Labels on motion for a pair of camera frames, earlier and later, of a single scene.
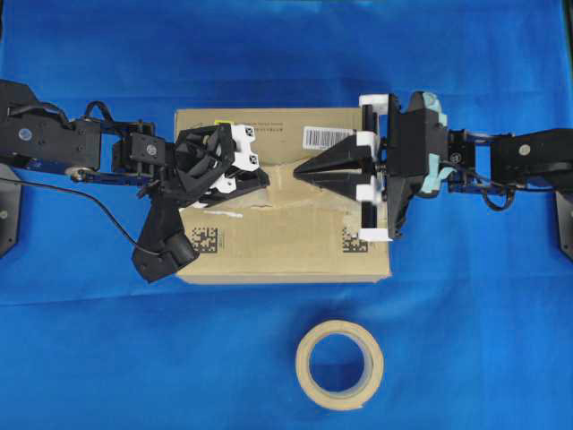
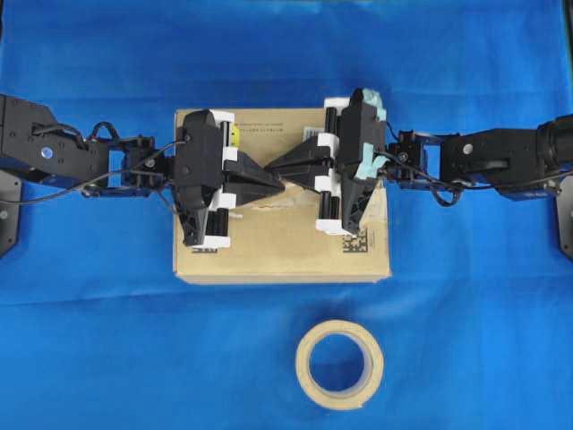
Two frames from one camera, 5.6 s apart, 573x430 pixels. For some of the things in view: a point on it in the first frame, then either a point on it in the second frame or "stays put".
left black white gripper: x=204 y=163 to x=204 y=160
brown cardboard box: x=294 y=230 stays put
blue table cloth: x=475 y=321 stays put
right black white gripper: x=411 y=163 to x=358 y=126
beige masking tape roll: x=366 y=387 stays put
